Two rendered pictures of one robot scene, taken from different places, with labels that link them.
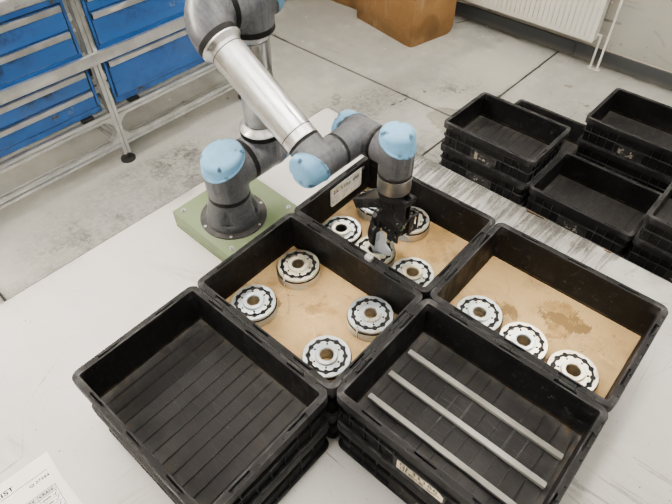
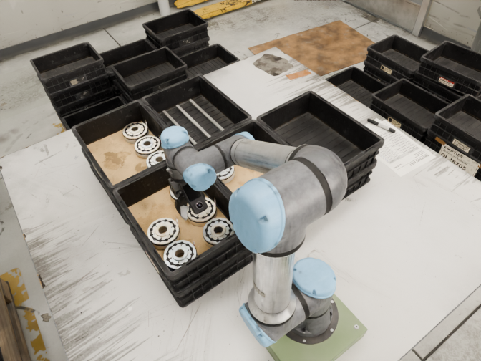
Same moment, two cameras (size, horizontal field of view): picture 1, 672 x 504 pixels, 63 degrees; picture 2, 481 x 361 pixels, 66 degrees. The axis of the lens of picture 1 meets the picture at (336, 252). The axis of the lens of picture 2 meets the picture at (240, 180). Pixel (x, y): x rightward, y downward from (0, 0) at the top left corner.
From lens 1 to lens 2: 1.63 m
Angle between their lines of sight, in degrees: 83
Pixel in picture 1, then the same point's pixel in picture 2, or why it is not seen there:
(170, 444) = (331, 137)
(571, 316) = (108, 160)
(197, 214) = (341, 319)
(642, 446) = not seen: hidden behind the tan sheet
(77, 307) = (424, 261)
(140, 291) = (379, 266)
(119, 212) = not seen: outside the picture
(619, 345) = (99, 144)
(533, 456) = (174, 114)
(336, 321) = (240, 177)
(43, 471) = (397, 169)
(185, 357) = not seen: hidden behind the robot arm
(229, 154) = (305, 268)
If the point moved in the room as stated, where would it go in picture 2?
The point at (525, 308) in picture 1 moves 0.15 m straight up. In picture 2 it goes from (129, 167) to (118, 139)
